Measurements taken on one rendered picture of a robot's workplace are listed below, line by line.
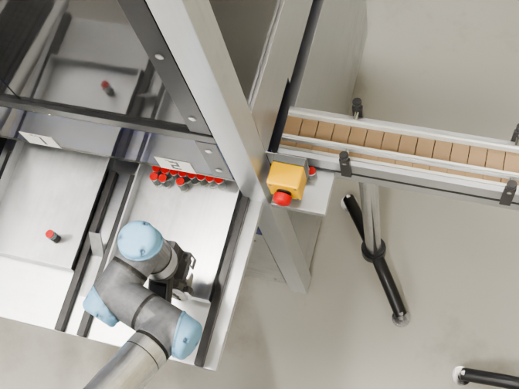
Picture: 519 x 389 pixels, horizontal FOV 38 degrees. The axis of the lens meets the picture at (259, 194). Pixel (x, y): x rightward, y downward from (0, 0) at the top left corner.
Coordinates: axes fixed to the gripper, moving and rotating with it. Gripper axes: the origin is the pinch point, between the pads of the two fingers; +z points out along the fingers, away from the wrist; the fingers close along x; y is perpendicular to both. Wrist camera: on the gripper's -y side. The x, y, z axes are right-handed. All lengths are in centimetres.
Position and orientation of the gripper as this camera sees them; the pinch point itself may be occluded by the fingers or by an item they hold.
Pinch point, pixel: (181, 299)
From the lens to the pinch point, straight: 170.1
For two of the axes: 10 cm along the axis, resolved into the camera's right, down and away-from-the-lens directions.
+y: 2.6, -9.0, 3.4
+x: -9.5, -1.8, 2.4
